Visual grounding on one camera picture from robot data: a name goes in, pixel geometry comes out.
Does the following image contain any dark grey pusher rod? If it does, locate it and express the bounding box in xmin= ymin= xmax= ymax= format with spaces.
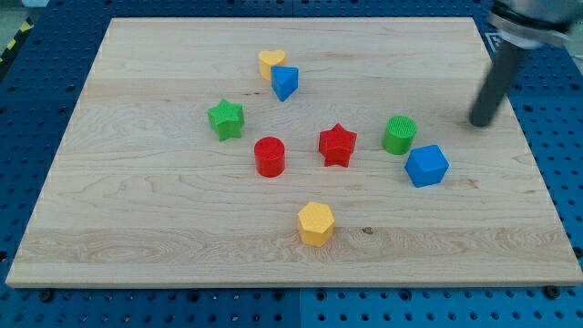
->
xmin=468 ymin=41 xmax=527 ymax=128

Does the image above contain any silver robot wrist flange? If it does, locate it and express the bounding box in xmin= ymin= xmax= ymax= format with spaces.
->
xmin=488 ymin=0 xmax=582 ymax=46

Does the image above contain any blue cube block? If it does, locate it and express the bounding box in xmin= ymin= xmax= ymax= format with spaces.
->
xmin=404 ymin=144 xmax=450 ymax=188

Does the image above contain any green cylinder block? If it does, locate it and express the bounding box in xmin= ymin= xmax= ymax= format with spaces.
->
xmin=382 ymin=116 xmax=417 ymax=155

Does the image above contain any red star block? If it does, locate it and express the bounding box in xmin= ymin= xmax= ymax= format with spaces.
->
xmin=319 ymin=123 xmax=357 ymax=168

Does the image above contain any blue triangular prism block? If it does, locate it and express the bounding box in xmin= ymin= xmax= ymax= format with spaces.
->
xmin=271 ymin=66 xmax=299 ymax=102

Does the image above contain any yellow heart block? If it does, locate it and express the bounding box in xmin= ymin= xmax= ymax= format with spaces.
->
xmin=258 ymin=49 xmax=287 ymax=81

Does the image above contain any yellow hexagon block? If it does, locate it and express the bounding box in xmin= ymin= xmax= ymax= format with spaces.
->
xmin=298 ymin=201 xmax=335 ymax=247

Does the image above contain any red cylinder block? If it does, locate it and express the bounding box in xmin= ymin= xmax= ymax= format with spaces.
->
xmin=253 ymin=137 xmax=285 ymax=178

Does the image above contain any green star block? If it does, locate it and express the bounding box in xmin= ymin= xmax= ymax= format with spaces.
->
xmin=207 ymin=99 xmax=244 ymax=141

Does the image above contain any light wooden board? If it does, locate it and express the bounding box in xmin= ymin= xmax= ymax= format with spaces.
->
xmin=6 ymin=17 xmax=582 ymax=289

